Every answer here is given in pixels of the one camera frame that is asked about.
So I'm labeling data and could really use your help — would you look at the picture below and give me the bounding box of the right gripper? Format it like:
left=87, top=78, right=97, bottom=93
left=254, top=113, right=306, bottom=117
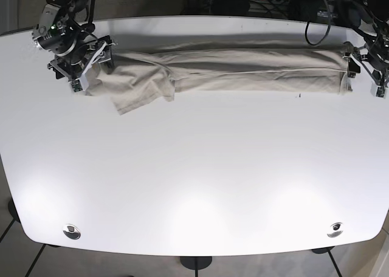
left=32, top=24, right=115, bottom=81

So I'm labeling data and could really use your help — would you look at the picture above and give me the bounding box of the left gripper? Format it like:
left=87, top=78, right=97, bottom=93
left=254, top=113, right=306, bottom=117
left=343, top=34, right=388, bottom=87

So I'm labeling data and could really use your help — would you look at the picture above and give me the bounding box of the beige T-shirt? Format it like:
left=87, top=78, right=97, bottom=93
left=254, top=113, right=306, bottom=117
left=85, top=42, right=354, bottom=114

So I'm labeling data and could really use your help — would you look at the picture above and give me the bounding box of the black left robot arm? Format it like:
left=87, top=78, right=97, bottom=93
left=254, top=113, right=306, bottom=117
left=339, top=0, right=388, bottom=92

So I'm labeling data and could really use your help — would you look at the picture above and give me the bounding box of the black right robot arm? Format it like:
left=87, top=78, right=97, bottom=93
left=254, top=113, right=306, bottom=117
left=32, top=0, right=115, bottom=92

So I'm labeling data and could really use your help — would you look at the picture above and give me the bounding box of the right chrome table grommet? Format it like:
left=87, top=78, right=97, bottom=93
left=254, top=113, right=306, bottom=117
left=326, top=222, right=344, bottom=238

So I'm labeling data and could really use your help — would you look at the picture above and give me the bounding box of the chrome table grommet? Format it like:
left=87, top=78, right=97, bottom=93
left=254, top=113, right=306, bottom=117
left=326, top=222, right=344, bottom=238
left=63, top=224, right=81, bottom=240

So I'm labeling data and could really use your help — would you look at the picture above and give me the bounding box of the left chrome table grommet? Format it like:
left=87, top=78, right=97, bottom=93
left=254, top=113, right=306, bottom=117
left=63, top=224, right=81, bottom=240

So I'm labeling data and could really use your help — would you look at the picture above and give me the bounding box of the black table base foot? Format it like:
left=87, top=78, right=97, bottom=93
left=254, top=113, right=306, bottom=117
left=179, top=256, right=213, bottom=270

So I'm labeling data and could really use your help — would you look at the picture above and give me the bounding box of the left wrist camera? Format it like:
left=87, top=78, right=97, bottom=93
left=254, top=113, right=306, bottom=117
left=370, top=83, right=387, bottom=99

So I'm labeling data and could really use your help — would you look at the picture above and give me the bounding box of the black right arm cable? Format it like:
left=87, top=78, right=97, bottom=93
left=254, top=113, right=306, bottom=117
left=69, top=0, right=98, bottom=44

